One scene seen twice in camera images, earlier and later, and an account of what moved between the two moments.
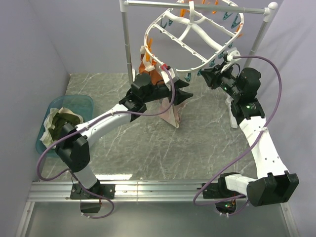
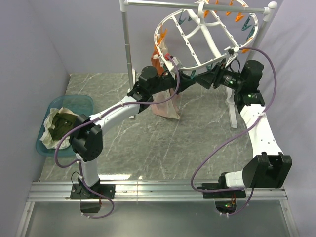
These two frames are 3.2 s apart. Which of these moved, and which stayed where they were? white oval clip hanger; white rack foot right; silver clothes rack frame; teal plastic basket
Moved: white oval clip hanger
Stayed: teal plastic basket; white rack foot right; silver clothes rack frame
